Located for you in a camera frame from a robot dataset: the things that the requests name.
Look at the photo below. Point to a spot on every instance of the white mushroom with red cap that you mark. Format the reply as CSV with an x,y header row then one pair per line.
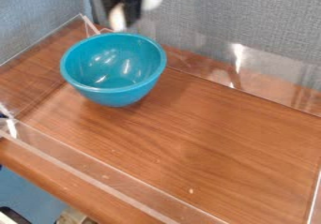
x,y
149,5

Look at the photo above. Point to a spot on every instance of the blue plastic bowl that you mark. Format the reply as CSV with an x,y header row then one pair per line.
x,y
114,68

